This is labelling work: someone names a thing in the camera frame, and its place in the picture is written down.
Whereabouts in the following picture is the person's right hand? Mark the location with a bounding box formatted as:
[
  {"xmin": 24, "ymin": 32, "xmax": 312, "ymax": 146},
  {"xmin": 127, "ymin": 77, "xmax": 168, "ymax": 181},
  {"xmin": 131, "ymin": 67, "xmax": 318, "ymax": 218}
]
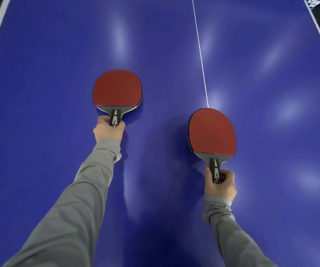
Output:
[{"xmin": 204, "ymin": 167, "xmax": 237, "ymax": 202}]

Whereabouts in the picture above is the person's left forearm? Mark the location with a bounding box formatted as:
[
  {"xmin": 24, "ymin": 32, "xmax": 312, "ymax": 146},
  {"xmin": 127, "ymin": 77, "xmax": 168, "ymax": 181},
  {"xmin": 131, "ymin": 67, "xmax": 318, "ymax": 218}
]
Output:
[{"xmin": 3, "ymin": 137, "xmax": 122, "ymax": 267}]

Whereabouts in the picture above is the person's left hand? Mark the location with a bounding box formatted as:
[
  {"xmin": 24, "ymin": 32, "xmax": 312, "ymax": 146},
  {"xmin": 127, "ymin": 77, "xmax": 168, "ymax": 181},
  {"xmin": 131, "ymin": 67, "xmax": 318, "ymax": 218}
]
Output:
[{"xmin": 93, "ymin": 116, "xmax": 126, "ymax": 143}]

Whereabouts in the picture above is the person's right forearm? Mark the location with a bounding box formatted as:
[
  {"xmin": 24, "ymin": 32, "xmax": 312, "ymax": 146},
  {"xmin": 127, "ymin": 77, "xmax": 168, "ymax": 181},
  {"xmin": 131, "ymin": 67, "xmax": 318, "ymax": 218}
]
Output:
[{"xmin": 202, "ymin": 195, "xmax": 277, "ymax": 267}]

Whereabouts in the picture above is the red table tennis paddle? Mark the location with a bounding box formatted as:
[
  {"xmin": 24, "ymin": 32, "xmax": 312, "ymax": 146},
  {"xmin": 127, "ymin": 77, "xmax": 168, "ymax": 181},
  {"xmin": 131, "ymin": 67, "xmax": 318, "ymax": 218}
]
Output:
[{"xmin": 187, "ymin": 108, "xmax": 237, "ymax": 184}]

